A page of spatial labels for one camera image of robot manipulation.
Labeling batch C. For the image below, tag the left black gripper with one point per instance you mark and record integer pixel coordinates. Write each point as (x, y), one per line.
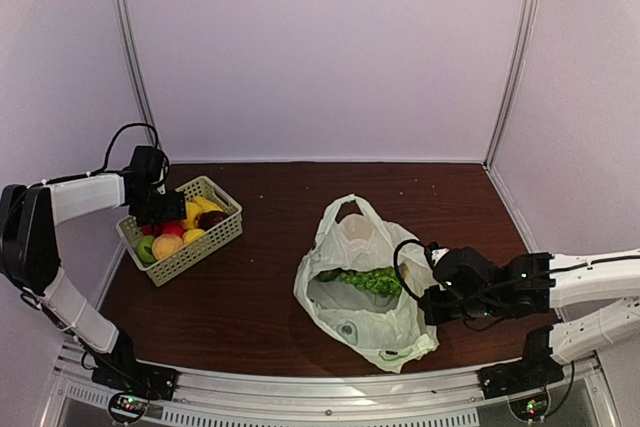
(174, 210)

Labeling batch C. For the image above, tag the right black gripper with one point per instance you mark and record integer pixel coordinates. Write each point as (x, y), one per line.
(435, 314)

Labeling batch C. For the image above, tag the peach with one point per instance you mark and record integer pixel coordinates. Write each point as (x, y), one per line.
(166, 245)

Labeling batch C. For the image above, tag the yellow mango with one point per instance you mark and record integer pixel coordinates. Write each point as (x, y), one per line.
(193, 211)

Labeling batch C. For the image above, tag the pale green plastic bag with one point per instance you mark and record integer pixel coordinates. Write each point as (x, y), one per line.
(386, 331)

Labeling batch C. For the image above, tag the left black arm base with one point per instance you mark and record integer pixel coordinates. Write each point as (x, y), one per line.
(119, 369)

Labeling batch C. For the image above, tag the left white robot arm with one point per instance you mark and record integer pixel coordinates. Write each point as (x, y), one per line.
(31, 215)

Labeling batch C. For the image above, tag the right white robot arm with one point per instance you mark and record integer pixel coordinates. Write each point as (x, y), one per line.
(541, 282)

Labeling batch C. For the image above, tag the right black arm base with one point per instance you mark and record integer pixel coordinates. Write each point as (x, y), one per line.
(534, 370)

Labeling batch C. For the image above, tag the dark red fruit in basket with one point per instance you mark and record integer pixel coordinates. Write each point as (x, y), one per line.
(210, 219)

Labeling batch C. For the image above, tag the green grapes in bag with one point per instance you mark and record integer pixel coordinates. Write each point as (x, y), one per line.
(381, 282)

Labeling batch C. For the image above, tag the red apple in basket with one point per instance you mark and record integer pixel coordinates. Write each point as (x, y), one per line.
(151, 230)

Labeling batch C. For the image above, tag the green pear in basket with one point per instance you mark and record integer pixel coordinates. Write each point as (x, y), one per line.
(144, 250)

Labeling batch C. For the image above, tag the yellow lemon in basket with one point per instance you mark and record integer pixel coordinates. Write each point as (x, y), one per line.
(192, 234)

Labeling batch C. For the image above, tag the yellow banana in basket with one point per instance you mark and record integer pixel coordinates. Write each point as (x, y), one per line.
(207, 206)

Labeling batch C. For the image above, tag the beige perforated plastic basket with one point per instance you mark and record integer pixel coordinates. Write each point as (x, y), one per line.
(188, 255)

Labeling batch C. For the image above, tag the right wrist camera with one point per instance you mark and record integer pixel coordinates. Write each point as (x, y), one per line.
(436, 252)

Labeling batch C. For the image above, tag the aluminium front rail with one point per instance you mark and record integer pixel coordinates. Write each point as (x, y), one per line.
(450, 397)

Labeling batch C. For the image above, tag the left aluminium corner post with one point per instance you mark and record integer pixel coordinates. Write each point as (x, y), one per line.
(134, 69)

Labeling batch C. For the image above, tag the aluminium corner post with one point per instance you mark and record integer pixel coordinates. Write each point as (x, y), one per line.
(134, 69)
(527, 17)

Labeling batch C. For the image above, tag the right aluminium corner post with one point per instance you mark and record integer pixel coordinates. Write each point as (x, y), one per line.
(527, 17)

